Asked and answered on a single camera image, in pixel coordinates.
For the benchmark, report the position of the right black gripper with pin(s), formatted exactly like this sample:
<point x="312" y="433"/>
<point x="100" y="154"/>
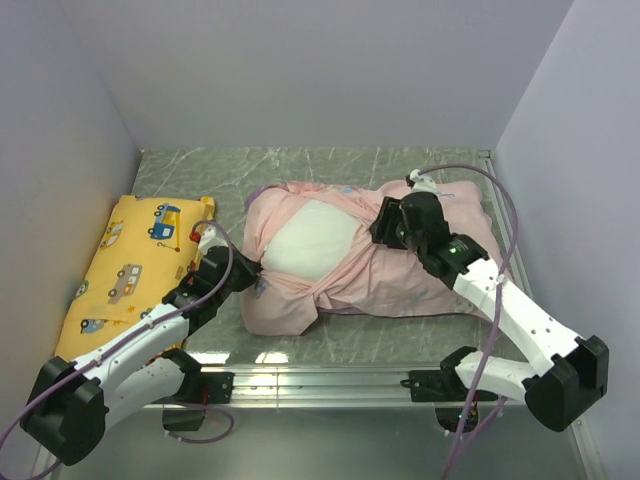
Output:
<point x="388" y="215"/>

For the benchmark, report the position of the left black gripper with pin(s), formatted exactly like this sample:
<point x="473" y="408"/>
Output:
<point x="251" y="270"/>

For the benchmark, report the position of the purple princess print pillowcase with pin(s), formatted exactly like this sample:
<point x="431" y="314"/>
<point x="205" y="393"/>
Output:
<point x="372" y="279"/>

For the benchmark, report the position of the white pillow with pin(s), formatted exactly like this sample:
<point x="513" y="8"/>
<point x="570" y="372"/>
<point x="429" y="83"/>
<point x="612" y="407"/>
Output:
<point x="312" y="243"/>

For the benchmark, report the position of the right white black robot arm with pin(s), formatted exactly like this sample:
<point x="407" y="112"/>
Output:
<point x="562" y="375"/>

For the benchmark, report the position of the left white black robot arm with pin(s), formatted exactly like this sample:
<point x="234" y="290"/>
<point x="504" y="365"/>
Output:
<point x="74" y="403"/>

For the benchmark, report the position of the yellow car print pillow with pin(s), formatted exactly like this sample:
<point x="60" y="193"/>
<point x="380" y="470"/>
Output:
<point x="144" y="252"/>

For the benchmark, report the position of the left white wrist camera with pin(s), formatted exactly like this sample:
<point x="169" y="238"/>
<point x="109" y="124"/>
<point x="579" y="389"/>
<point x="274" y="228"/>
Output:
<point x="206" y="236"/>

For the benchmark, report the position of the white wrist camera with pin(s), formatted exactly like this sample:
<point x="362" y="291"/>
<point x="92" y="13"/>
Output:
<point x="206" y="236"/>
<point x="421" y="182"/>

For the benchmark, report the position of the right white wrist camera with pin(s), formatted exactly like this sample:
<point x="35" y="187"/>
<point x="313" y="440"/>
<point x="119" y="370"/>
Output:
<point x="421" y="182"/>

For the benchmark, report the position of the front aluminium rail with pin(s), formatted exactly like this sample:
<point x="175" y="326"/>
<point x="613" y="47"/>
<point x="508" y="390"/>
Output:
<point x="334" y="386"/>

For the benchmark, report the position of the aluminium rail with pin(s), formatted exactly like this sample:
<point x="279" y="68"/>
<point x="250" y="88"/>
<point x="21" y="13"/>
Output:
<point x="334" y="386"/>
<point x="502" y="224"/>

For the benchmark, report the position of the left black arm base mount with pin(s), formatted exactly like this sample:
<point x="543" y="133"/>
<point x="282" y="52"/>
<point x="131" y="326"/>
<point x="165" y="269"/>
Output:
<point x="186" y="411"/>

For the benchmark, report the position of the right side aluminium rail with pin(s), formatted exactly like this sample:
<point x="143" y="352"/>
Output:
<point x="502" y="224"/>

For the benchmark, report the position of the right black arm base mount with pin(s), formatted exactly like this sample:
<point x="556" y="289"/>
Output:
<point x="437" y="387"/>

